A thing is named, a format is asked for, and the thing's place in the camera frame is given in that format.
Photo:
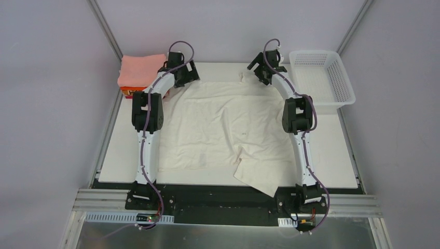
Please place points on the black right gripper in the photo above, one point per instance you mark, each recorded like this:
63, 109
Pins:
259, 68

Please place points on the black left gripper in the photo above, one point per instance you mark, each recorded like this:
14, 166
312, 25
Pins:
189, 73

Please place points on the cream white t shirt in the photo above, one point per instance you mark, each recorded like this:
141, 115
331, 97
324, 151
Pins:
226, 133

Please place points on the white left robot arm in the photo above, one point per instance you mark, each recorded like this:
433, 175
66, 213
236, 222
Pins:
148, 118

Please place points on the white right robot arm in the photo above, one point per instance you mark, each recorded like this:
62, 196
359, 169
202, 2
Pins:
298, 118

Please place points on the pink folded t shirt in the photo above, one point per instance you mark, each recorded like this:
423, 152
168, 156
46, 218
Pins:
139, 71

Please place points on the white plastic basket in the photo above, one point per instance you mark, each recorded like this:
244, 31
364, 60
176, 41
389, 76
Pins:
321, 74

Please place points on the brown patterned folded t shirt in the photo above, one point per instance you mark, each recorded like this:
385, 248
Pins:
128, 92

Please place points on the orange folded t shirt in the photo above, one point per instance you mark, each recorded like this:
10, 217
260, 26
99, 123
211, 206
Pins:
133, 88

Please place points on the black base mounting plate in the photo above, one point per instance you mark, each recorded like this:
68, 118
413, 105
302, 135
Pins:
226, 205

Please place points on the aluminium frame rail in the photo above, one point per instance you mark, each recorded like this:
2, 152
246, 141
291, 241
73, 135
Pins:
114, 200

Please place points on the right white cable duct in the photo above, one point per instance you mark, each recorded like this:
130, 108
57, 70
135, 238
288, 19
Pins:
287, 222

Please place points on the white cable duct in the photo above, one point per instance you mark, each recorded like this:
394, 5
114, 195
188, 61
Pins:
128, 218
287, 222

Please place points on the left white cable duct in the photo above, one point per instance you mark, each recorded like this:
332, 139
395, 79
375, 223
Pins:
128, 218

